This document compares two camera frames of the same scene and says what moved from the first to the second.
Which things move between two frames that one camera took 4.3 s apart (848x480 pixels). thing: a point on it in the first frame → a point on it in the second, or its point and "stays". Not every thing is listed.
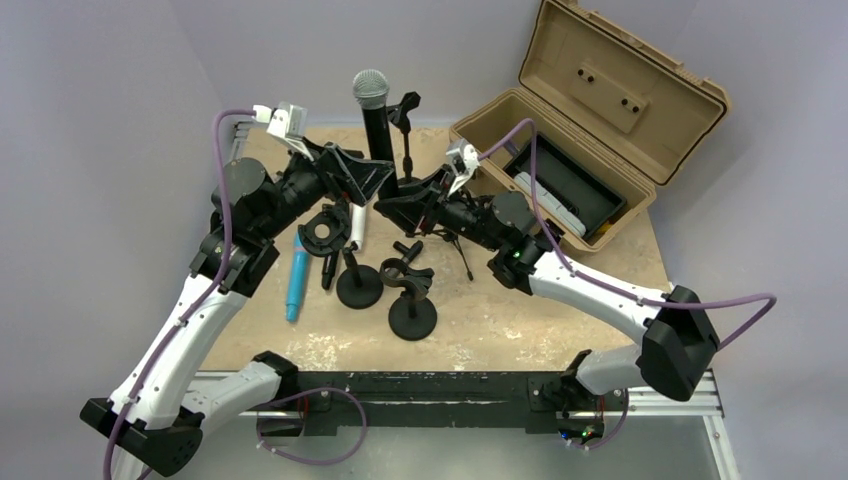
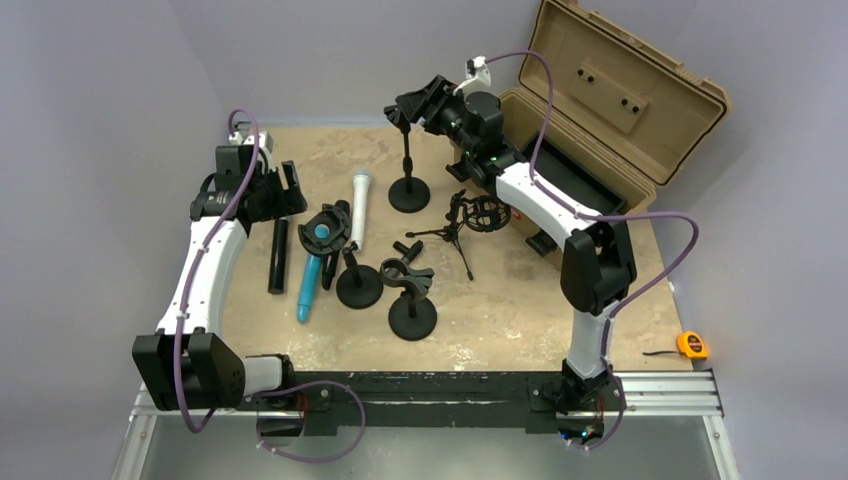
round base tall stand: (399, 115) stays
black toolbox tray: (574, 177) stays
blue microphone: (298, 268) → (309, 285)
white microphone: (357, 224) stays
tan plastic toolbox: (628, 112) stays
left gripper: (339, 172) → (289, 200)
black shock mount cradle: (337, 217) stays
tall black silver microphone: (371, 90) → (279, 256)
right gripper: (409, 212) → (442, 96)
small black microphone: (328, 270) stays
